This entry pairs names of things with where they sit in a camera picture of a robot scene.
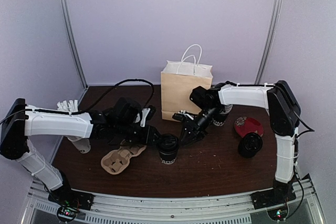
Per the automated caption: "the stack of black lids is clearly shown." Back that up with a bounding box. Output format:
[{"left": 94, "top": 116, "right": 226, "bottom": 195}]
[{"left": 238, "top": 132, "right": 263, "bottom": 158}]

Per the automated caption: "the bundle of wrapped straws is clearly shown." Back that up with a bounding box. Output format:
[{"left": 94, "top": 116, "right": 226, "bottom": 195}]
[{"left": 57, "top": 100, "right": 79, "bottom": 112}]

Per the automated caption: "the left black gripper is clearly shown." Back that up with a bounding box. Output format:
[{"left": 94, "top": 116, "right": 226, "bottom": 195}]
[{"left": 115, "top": 122, "right": 163, "bottom": 147}]

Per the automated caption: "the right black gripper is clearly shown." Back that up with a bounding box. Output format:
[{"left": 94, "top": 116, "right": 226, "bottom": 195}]
[{"left": 179, "top": 106, "right": 222, "bottom": 147}]

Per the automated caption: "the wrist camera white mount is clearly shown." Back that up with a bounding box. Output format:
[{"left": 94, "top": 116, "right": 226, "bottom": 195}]
[
  {"left": 134, "top": 105, "right": 156, "bottom": 127},
  {"left": 172, "top": 110, "right": 197, "bottom": 122}
]

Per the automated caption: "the red patterned plate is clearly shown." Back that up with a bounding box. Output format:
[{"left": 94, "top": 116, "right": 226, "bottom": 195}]
[{"left": 234, "top": 116, "right": 264, "bottom": 137}]

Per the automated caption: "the white cup holding straws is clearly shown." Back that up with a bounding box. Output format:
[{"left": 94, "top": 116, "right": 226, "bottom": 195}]
[{"left": 67, "top": 136, "right": 91, "bottom": 154}]

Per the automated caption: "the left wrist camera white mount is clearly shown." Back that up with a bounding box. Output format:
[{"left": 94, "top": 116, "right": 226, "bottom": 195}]
[{"left": 134, "top": 105, "right": 156, "bottom": 127}]

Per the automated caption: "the stack of paper cups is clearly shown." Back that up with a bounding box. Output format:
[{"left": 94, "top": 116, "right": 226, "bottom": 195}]
[{"left": 212, "top": 104, "right": 233, "bottom": 126}]

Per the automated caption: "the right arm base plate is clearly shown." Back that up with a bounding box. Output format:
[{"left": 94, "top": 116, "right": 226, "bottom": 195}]
[{"left": 251, "top": 187, "right": 296, "bottom": 210}]

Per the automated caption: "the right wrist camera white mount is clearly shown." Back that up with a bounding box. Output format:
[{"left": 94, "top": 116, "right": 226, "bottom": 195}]
[{"left": 172, "top": 110, "right": 197, "bottom": 122}]

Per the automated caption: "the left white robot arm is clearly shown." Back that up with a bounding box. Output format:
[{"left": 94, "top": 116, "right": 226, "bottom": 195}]
[{"left": 1, "top": 98, "right": 175, "bottom": 205}]

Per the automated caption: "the brown paper takeout bag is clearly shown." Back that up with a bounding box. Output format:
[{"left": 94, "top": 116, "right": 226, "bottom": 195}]
[{"left": 161, "top": 44, "right": 213, "bottom": 121}]

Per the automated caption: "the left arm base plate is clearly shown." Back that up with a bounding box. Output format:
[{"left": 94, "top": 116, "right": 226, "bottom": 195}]
[{"left": 47, "top": 190, "right": 94, "bottom": 210}]

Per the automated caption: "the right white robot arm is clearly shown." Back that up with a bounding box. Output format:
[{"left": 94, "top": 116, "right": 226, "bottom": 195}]
[{"left": 173, "top": 80, "right": 301, "bottom": 204}]

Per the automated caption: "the aluminium front rail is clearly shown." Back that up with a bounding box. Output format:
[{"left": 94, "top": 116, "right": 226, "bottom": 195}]
[{"left": 26, "top": 176, "right": 320, "bottom": 224}]

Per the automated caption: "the left aluminium corner post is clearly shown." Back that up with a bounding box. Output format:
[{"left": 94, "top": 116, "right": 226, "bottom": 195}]
[{"left": 60, "top": 0, "right": 88, "bottom": 89}]

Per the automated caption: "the cardboard cup carrier tray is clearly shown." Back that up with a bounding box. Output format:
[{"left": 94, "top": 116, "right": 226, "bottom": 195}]
[{"left": 100, "top": 145, "right": 147, "bottom": 175}]

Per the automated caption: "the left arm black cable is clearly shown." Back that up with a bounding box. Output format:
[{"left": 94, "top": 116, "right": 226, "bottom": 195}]
[{"left": 0, "top": 78, "right": 155, "bottom": 125}]

